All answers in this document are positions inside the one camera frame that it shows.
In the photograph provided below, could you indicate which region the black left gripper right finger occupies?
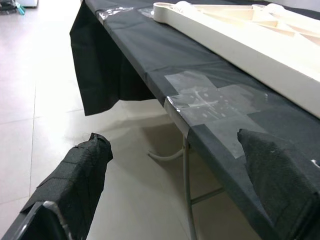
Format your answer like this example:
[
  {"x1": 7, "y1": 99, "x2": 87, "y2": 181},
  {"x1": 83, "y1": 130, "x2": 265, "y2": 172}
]
[{"x1": 236, "y1": 128, "x2": 320, "y2": 240}]

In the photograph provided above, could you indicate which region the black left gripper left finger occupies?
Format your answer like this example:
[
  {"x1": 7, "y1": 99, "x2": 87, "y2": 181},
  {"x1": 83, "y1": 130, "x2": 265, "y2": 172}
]
[{"x1": 0, "y1": 132, "x2": 115, "y2": 240}]

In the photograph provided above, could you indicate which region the white plastic children table top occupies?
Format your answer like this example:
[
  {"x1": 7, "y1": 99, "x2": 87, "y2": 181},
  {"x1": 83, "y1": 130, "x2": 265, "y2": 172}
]
[{"x1": 151, "y1": 0, "x2": 320, "y2": 98}]

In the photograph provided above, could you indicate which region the clear crossed tape patch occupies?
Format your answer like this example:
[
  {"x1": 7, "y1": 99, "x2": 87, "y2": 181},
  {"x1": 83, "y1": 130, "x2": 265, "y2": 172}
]
[{"x1": 163, "y1": 69, "x2": 270, "y2": 161}]

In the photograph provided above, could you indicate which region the black tablecloth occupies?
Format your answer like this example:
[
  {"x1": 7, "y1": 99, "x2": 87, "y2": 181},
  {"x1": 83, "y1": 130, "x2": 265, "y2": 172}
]
[{"x1": 69, "y1": 0, "x2": 320, "y2": 240}]

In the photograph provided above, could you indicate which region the clear tape strip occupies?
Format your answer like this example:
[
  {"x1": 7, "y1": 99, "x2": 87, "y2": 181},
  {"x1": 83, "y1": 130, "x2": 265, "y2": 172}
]
[{"x1": 98, "y1": 5, "x2": 154, "y2": 20}]

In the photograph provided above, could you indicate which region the black round floor device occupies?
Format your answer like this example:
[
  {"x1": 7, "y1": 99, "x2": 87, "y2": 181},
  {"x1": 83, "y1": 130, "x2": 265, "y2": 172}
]
[{"x1": 0, "y1": 1, "x2": 19, "y2": 15}]

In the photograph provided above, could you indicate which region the white curved floor hose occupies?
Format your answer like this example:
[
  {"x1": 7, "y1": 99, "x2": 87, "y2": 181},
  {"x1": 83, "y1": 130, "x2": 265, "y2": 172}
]
[{"x1": 147, "y1": 146, "x2": 186, "y2": 162}]

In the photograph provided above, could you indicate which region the grey metal table frame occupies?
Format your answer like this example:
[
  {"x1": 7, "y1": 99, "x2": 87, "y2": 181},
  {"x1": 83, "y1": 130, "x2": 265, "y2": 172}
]
[{"x1": 181, "y1": 134, "x2": 226, "y2": 240}]

